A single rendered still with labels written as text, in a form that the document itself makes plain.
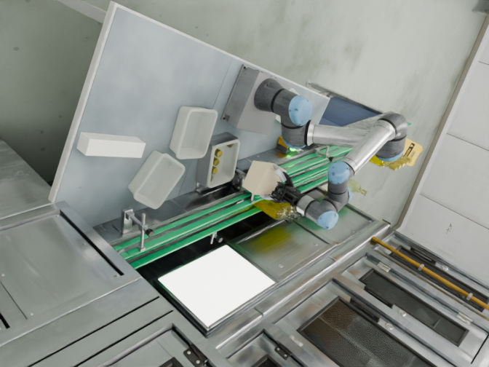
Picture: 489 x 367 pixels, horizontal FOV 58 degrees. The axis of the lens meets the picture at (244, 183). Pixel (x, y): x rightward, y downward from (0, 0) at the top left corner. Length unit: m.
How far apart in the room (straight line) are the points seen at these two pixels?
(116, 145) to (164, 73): 0.33
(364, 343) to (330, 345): 0.16
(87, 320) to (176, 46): 1.01
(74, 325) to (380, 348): 1.21
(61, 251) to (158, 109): 0.65
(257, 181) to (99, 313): 0.83
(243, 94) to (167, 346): 1.16
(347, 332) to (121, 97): 1.29
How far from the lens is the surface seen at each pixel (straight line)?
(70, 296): 1.36
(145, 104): 1.73
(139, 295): 1.34
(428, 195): 8.39
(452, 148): 8.04
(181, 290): 1.85
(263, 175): 1.77
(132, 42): 1.62
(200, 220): 1.96
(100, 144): 1.60
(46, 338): 1.26
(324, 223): 1.66
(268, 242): 2.19
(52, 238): 1.56
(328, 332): 1.92
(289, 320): 1.90
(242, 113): 1.96
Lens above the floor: 2.04
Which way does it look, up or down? 32 degrees down
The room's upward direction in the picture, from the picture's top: 123 degrees clockwise
